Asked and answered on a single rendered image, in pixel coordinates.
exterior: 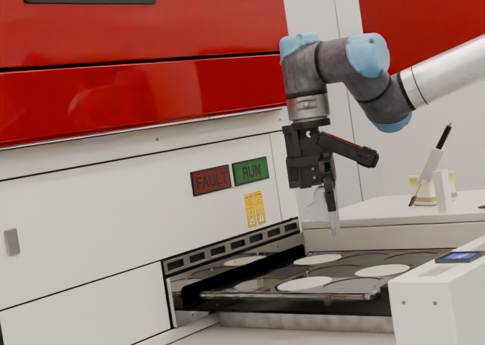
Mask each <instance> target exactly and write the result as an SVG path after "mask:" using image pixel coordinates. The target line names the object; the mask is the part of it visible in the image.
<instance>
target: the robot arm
mask: <svg viewBox="0 0 485 345"><path fill-rule="evenodd" d="M279 51H280V59H281V60H280V65H281V70H282V75H283V80H284V89H285V94H286V99H288V100H287V110H288V115H289V120H290V121H293V123H291V125H288V126H282V133H283V135H284V140H285V145H286V151H287V159H286V166H287V175H288V180H289V188H300V189H303V188H312V185H320V186H318V187H317V188H316V190H315V192H314V199H315V201H314V202H313V203H311V204H310V205H308V206H307V207H306V209H305V211H304V215H305V218H306V219H308V220H313V221H318V222H327V223H330V224H331V231H332V235H333V237H335V236H336V235H337V232H338V229H339V227H340V219H339V211H338V198H337V192H336V168H335V164H334V158H333V153H336V154H339V155H341V156H343V157H346V158H349V159H351V160H354V161H356V162H357V164H359V165H361V166H362V167H367V168H375V167H376V165H377V162H378V160H379V154H378V153H377V151H376V150H374V149H372V148H371V147H366V146H363V147H361V146H360V145H357V144H354V143H352V142H350V141H347V140H345V139H342V138H339V137H337V136H334V135H332V134H329V133H327V132H324V131H321V132H320V131H319V127H320V126H328V125H331V119H330V118H328V115H330V114H331V112H330V106H329V101H328V94H326V93H328V91H327V85H326V84H333V83H338V82H343V83H344V85H345V86H346V88H347V89H348V91H349V92H350V93H351V95H352V96H353V97H354V99H355V100H356V101H357V102H358V104H359V106H360V107H361V108H362V109H363V111H364V113H365V115H366V117H367V118H368V120H369V121H371V122H372V124H373V125H374V126H375V127H376V128H377V129H378V130H379V131H382V132H384V133H389V134H391V133H395V132H397V131H400V130H401V129H403V127H404V126H405V125H408V123H409V122H410V120H411V117H412V111H414V110H417V109H419V108H422V107H424V106H426V105H428V104H431V103H433V102H436V101H438V100H441V99H442V98H445V97H447V96H450V95H453V94H455V93H456V92H459V91H461V90H464V89H466V88H469V87H472V86H473V85H475V84H478V83H480V82H483V81H485V34H483V35H481V36H479V37H477V38H474V39H473V40H469V41H468V42H466V43H463V44H461V45H458V46H456V47H454V48H451V49H450V50H448V51H445V52H443V53H441V54H438V55H436V56H434V57H432V58H429V59H427V60H426V61H422V62H421V63H419V64H416V65H414V66H411V67H409V68H407V69H404V70H403V71H400V72H398V73H396V74H393V75H389V73H388V68H389V65H390V54H389V50H388V49H387V43H386V42H385V39H384V38H383V37H382V36H381V35H379V34H377V33H368V34H367V33H365V34H356V35H352V36H349V37H345V38H339V39H335V40H328V41H321V40H320V36H319V34H317V33H316V32H306V33H301V34H296V35H289V36H286V37H284V38H282V39H281V40H280V42H279ZM311 95H312V96H311ZM296 97H297V98H296ZM292 98H293V99H292ZM307 131H310V133H309V135H310V137H308V136H307V134H306V133H307ZM322 183H323V185H322Z"/></svg>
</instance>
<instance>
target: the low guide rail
mask: <svg viewBox="0 0 485 345"><path fill-rule="evenodd" d="M219 319H220V325H221V327H234V328H268V329H286V330H304V331H338V332H356V333H391V334H394V330H393V320H392V314H391V313H340V312H311V311H282V310H222V311H219Z"/></svg>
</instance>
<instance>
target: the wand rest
mask: <svg viewBox="0 0 485 345"><path fill-rule="evenodd" d="M444 152H445V150H444V149H443V148H442V149H436V148H433V147H432V150H431V152H430V153H429V156H428V158H427V161H426V162H425V164H424V166H423V168H422V171H421V173H420V175H419V177H418V179H417V183H421V184H422V185H427V184H429V183H430V182H431V180H432V176H433V178H434V189H435V194H436V199H437V210H438V213H443V212H449V211H452V210H453V203H452V198H451V192H450V182H449V176H448V171H447V169H445V170H436V169H437V166H438V164H439V162H440V160H441V158H442V156H443V154H444ZM435 170H436V171H435Z"/></svg>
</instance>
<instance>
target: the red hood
mask: <svg viewBox="0 0 485 345"><path fill-rule="evenodd" d="M286 36H289V33H288V27H287V18H286V12H285V7H284V0H0V148H6V147H15V146H21V145H26V144H35V143H40V142H46V141H55V140H61V139H70V138H75V137H80V136H89V135H95V134H103V133H109V132H114V131H123V130H128V129H133V128H142V127H147V126H156V125H162V124H166V123H176V122H181V121H189V120H195V119H200V118H209V117H214V116H220V115H229V114H235V113H244V112H250V111H255V110H264V109H269V108H279V107H284V106H287V100H288V99H286V94H285V89H284V80H283V75H282V70H281V65H280V60H281V59H280V51H279V42H280V40H281V39H282V38H284V37H286Z"/></svg>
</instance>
